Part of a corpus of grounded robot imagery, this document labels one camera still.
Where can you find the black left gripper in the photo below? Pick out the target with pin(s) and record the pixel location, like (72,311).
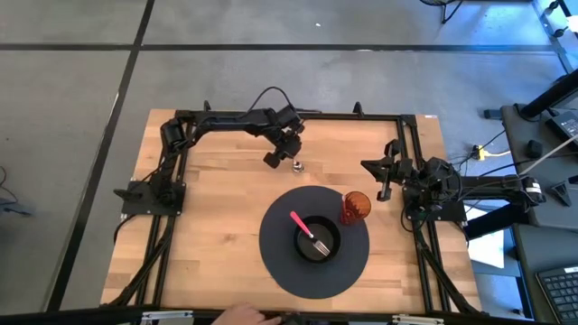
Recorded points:
(286,142)

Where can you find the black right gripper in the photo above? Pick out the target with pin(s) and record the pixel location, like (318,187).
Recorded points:
(399,170)

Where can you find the black round bowl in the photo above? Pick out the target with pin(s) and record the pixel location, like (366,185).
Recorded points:
(323,224)

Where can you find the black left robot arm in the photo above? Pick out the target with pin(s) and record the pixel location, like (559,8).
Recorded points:
(217,121)

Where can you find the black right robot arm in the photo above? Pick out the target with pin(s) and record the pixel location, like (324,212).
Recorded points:
(478,185)

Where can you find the red ribbed plastic cup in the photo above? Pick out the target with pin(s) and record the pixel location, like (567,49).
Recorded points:
(357,205)

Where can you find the yellow power plug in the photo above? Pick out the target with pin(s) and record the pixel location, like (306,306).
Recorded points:
(480,152)

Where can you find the dark woven round placemat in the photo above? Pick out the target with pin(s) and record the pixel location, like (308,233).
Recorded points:
(280,271)

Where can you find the black desk foot bar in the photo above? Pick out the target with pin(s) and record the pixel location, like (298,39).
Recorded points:
(496,222)

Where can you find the white paper sheet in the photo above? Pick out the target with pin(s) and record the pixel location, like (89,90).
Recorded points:
(487,248)

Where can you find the grey office desk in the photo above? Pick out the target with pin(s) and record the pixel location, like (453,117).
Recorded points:
(515,131)
(528,253)

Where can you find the black computer mouse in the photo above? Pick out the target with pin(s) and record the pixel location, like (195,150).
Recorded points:
(534,149)

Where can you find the person's hand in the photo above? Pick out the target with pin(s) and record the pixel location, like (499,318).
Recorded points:
(244,316)

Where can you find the black chair base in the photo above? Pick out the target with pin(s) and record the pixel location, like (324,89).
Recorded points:
(433,2)

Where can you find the black triangular stand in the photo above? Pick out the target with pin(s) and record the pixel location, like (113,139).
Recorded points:
(561,192)

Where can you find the black monitor stand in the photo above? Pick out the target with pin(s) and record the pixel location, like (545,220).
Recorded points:
(551,95)

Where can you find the black power adapter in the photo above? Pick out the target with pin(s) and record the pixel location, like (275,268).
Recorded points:
(564,126)

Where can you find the black computer keyboard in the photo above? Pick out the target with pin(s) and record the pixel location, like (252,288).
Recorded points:
(560,293)

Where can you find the black aluminium beam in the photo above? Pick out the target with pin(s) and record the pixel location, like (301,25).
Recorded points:
(68,316)

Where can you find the black aluminium table frame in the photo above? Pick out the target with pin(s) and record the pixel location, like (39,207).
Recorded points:
(352,116)

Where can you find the silver metal bracket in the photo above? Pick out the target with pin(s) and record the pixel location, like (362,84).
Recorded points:
(417,319)
(167,314)

